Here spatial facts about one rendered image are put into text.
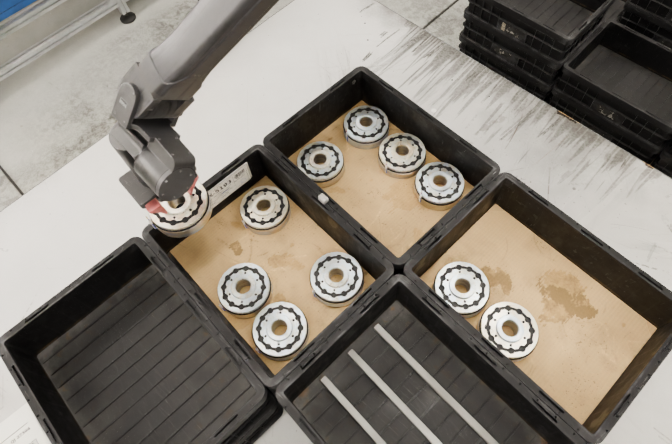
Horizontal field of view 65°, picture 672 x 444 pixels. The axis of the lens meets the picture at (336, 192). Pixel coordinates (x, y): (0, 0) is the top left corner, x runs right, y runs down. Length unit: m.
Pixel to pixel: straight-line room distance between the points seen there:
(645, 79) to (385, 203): 1.26
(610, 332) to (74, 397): 0.98
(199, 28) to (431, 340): 0.68
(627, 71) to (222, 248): 1.56
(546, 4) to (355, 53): 0.82
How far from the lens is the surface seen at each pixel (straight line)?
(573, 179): 1.39
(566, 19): 2.08
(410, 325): 1.03
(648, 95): 2.09
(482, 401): 1.02
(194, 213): 0.92
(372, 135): 1.18
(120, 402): 1.09
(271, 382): 0.91
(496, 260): 1.09
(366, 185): 1.14
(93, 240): 1.39
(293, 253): 1.08
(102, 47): 2.91
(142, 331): 1.11
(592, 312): 1.11
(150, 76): 0.70
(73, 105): 2.71
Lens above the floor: 1.81
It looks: 60 degrees down
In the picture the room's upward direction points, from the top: 6 degrees counter-clockwise
